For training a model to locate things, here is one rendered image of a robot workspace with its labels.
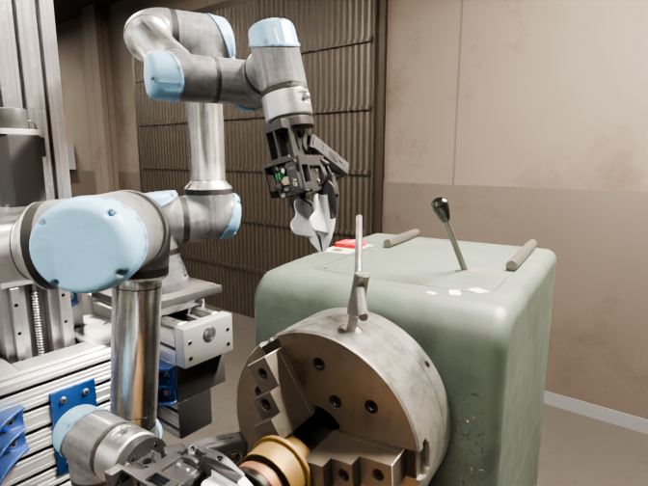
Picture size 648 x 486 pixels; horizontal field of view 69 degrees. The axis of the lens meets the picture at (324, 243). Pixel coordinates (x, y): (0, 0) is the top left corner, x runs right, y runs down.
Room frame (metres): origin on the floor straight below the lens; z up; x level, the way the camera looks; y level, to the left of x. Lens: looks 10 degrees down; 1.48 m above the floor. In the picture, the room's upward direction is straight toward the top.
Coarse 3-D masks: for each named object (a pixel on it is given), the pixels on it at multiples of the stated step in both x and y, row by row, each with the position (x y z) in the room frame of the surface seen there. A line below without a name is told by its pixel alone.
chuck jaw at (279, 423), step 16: (272, 352) 0.63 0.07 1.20; (256, 368) 0.62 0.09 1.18; (272, 368) 0.61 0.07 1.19; (288, 368) 0.63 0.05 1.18; (256, 384) 0.62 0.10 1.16; (272, 384) 0.61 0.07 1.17; (288, 384) 0.61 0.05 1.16; (256, 400) 0.60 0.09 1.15; (272, 400) 0.58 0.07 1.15; (288, 400) 0.60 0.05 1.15; (304, 400) 0.62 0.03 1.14; (272, 416) 0.58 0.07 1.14; (288, 416) 0.58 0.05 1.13; (304, 416) 0.60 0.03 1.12; (256, 432) 0.57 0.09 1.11; (272, 432) 0.56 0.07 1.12; (288, 432) 0.57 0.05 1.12
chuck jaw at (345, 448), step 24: (336, 432) 0.59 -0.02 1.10; (312, 456) 0.54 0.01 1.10; (336, 456) 0.54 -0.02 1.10; (360, 456) 0.53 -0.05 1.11; (384, 456) 0.53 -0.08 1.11; (408, 456) 0.54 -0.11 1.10; (312, 480) 0.52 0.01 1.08; (336, 480) 0.53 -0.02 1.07; (360, 480) 0.53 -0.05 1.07; (384, 480) 0.52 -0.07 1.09
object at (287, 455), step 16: (256, 448) 0.54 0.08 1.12; (272, 448) 0.53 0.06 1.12; (288, 448) 0.53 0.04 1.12; (304, 448) 0.55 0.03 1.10; (240, 464) 0.54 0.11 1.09; (256, 464) 0.50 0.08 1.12; (272, 464) 0.51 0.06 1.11; (288, 464) 0.51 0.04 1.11; (304, 464) 0.52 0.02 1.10; (256, 480) 0.48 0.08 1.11; (272, 480) 0.49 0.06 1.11; (288, 480) 0.50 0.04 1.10; (304, 480) 0.52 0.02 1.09
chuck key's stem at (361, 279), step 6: (354, 276) 0.63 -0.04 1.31; (360, 276) 0.62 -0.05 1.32; (366, 276) 0.62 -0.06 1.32; (354, 282) 0.63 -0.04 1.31; (360, 282) 0.62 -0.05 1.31; (366, 282) 0.62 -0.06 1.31; (354, 288) 0.63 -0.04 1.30; (366, 288) 0.63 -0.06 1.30; (354, 294) 0.62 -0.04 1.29; (354, 300) 0.62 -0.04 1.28; (348, 306) 0.63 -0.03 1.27; (354, 306) 0.62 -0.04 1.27; (348, 312) 0.63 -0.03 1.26; (354, 312) 0.63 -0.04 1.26; (348, 318) 0.64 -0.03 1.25; (354, 318) 0.63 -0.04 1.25; (348, 324) 0.63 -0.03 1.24; (354, 324) 0.63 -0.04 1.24; (348, 330) 0.63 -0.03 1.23; (354, 330) 0.63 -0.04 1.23
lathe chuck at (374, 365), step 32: (320, 320) 0.67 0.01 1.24; (256, 352) 0.67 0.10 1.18; (288, 352) 0.64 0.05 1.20; (320, 352) 0.61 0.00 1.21; (352, 352) 0.59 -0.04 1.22; (384, 352) 0.61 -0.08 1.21; (320, 384) 0.61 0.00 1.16; (352, 384) 0.59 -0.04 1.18; (384, 384) 0.56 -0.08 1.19; (416, 384) 0.59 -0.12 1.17; (256, 416) 0.68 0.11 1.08; (320, 416) 0.70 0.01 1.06; (352, 416) 0.59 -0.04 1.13; (384, 416) 0.56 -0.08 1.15; (416, 416) 0.55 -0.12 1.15; (416, 448) 0.54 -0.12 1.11; (416, 480) 0.54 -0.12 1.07
